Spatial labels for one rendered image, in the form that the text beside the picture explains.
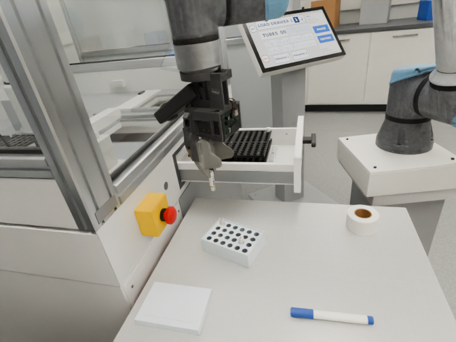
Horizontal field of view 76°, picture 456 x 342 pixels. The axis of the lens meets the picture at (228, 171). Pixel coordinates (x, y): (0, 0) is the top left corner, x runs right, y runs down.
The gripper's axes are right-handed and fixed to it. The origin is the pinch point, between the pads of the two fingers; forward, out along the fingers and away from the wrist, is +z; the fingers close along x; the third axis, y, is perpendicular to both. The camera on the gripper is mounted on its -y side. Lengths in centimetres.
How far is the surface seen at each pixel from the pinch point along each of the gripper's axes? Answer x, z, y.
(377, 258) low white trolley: 10.9, 21.2, 33.0
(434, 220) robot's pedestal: 50, 36, 46
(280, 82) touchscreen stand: 112, 11, -30
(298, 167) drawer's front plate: 19.5, 7.6, 12.5
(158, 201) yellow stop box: -6.5, 6.3, -9.7
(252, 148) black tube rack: 25.0, 7.2, -2.9
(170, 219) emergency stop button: -7.4, 9.6, -6.3
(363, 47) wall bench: 312, 24, -20
